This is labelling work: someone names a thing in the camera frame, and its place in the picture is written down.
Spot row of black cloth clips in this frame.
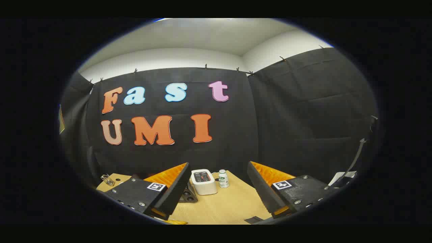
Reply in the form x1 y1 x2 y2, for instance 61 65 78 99
88 44 324 85

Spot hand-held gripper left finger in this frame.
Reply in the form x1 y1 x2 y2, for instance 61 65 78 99
96 162 192 221

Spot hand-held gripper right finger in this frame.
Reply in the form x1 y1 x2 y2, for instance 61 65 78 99
247 161 341 219

